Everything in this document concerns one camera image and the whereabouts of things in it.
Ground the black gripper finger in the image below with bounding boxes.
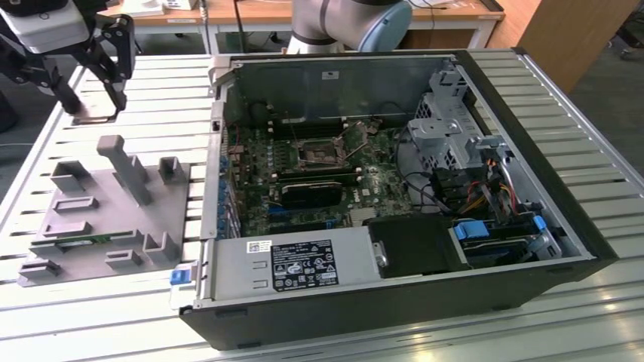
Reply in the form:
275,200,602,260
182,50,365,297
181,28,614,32
83,14,137,111
0,22,82,114

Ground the silver CPU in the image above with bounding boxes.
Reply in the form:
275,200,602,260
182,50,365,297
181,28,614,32
70,103,121,125

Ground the metal socket cover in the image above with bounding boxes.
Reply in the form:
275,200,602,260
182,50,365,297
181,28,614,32
338,120,373,152

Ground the CPU socket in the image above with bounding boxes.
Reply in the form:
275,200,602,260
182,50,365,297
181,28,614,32
297,138,354,170

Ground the white paper box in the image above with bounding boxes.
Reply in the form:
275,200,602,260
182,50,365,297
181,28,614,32
125,0,167,18

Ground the wooden desk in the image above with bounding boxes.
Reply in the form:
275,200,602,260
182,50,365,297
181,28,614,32
90,0,507,50

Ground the grey parts rack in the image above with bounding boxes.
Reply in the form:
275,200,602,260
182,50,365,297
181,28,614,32
17,134,195,290

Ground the green RAM stick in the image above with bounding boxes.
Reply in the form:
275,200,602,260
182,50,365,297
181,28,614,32
55,234,121,250
275,170,357,186

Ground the blue expansion slot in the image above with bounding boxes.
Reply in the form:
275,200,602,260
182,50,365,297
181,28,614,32
269,203,297,222

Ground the black graphics card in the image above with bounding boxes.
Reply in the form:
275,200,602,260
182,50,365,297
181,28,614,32
278,180,345,211

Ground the blue case latch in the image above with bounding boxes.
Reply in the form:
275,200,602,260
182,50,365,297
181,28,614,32
170,268,197,287

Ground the green motherboard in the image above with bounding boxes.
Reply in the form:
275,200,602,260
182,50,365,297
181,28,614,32
221,122,405,238

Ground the grey power supply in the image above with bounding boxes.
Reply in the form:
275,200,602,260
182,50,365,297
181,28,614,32
194,229,385,310

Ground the silver metal drive cage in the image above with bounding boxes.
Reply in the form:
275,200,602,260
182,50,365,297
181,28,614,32
407,69,510,170

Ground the small silver heatsink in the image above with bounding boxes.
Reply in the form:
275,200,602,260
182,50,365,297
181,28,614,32
349,208,378,228

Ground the black plastic shroud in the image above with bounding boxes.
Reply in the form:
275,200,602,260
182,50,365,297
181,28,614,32
367,215,473,280

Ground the blue disk carrier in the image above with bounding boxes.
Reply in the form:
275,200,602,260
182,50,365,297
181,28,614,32
451,219,493,242

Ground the black PC case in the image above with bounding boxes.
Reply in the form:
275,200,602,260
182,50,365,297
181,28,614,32
179,48,622,351

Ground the wooden cabinet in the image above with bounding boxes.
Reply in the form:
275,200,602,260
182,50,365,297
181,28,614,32
487,0,642,94

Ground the black wheeled chair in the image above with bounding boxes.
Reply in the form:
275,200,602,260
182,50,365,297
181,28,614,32
617,22,644,61

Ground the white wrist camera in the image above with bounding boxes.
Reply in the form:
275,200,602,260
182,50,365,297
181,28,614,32
0,0,93,54

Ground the coloured power wire bundle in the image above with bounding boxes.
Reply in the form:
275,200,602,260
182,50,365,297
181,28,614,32
466,179,523,219

